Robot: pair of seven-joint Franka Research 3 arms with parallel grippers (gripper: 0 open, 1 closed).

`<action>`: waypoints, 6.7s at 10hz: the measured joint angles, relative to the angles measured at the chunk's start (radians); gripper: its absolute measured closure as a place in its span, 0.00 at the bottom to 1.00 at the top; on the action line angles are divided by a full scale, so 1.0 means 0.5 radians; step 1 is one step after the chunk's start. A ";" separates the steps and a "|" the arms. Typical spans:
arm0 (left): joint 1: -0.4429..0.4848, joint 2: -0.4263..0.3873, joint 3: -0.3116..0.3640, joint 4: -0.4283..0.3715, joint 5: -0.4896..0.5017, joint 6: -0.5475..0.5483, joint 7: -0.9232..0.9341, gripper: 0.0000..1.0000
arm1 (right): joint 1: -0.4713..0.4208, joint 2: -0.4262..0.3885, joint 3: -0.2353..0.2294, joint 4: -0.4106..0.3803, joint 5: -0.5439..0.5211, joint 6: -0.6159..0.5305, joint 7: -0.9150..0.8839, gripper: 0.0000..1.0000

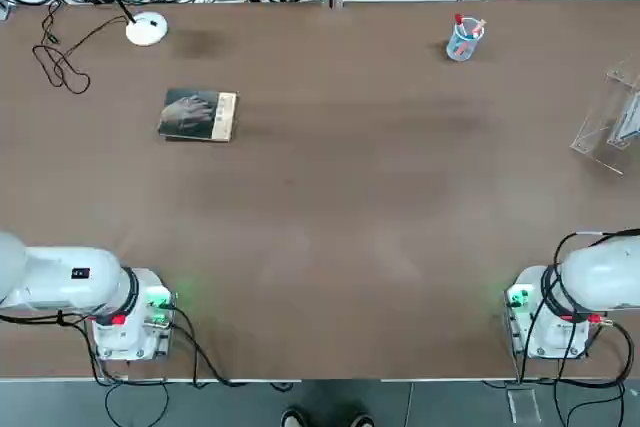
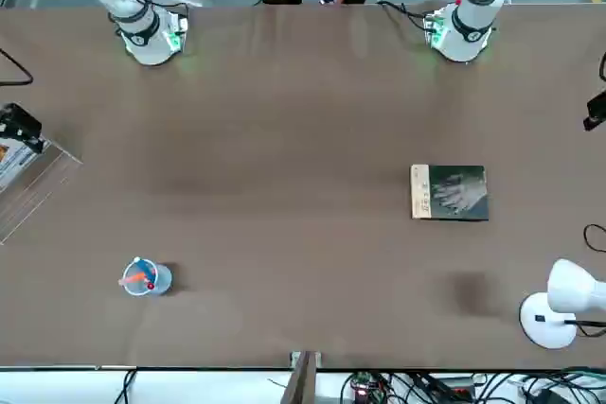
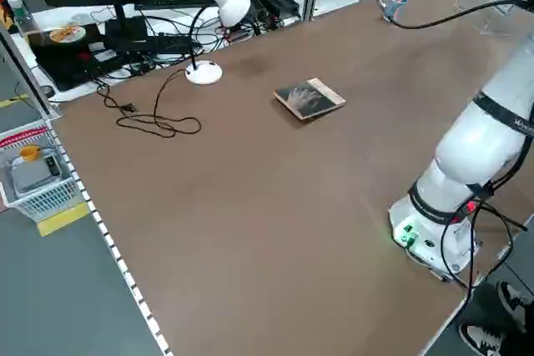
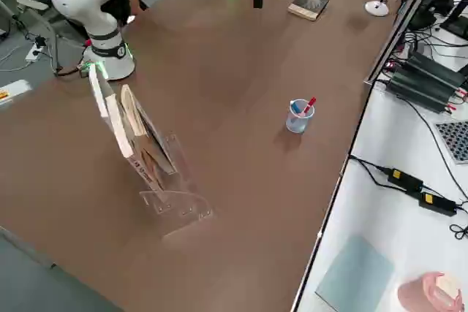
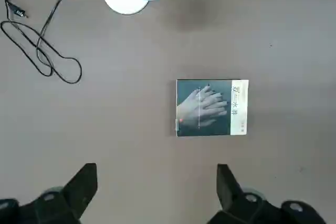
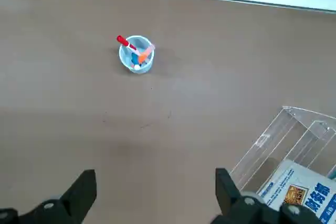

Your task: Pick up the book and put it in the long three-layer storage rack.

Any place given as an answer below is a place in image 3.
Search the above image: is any translucent blue pen cup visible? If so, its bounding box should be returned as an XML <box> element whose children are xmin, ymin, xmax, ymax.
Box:
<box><xmin>382</xmin><ymin>0</ymin><xmax>410</xmax><ymax>23</ymax></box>

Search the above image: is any black flat dock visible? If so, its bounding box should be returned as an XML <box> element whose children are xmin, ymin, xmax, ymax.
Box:
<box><xmin>103</xmin><ymin>33</ymin><xmax>197</xmax><ymax>56</ymax></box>

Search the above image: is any clear bottle white cap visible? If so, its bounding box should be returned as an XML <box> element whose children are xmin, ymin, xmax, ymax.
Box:
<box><xmin>5</xmin><ymin>0</ymin><xmax>35</xmax><ymax>37</ymax></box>

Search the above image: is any black equipment case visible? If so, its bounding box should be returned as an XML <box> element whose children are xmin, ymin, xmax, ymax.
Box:
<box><xmin>31</xmin><ymin>22</ymin><xmax>126</xmax><ymax>93</ymax></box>

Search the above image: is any dark book with hands cover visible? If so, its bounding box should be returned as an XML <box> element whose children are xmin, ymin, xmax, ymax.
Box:
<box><xmin>273</xmin><ymin>77</ymin><xmax>347</xmax><ymax>121</ymax></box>

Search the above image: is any clear acrylic three-tier rack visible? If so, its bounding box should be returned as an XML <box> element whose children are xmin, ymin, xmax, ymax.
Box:
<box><xmin>452</xmin><ymin>0</ymin><xmax>534</xmax><ymax>36</ymax></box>

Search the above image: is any white plastic basket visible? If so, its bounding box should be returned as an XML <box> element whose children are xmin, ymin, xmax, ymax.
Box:
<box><xmin>0</xmin><ymin>120</ymin><xmax>81</xmax><ymax>223</ymax></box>

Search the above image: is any grey tray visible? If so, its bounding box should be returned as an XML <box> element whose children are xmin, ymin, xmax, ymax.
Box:
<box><xmin>8</xmin><ymin>155</ymin><xmax>55</xmax><ymax>198</ymax></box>

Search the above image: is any black lamp power cord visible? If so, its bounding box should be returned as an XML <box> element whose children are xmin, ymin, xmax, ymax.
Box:
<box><xmin>96</xmin><ymin>68</ymin><xmax>203</xmax><ymax>139</ymax></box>

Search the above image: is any black arm base cable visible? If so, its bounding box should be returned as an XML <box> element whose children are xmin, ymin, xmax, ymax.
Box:
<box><xmin>441</xmin><ymin>188</ymin><xmax>527</xmax><ymax>290</ymax></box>

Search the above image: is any white desk lamp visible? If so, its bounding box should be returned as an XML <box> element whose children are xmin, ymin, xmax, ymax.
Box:
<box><xmin>184</xmin><ymin>0</ymin><xmax>253</xmax><ymax>85</ymax></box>

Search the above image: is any orange printed disc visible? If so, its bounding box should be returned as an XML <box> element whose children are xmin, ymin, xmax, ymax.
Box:
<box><xmin>48</xmin><ymin>25</ymin><xmax>88</xmax><ymax>44</ymax></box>

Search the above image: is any yellow cup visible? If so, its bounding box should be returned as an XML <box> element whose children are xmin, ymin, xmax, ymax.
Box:
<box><xmin>18</xmin><ymin>145</ymin><xmax>43</xmax><ymax>163</ymax></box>

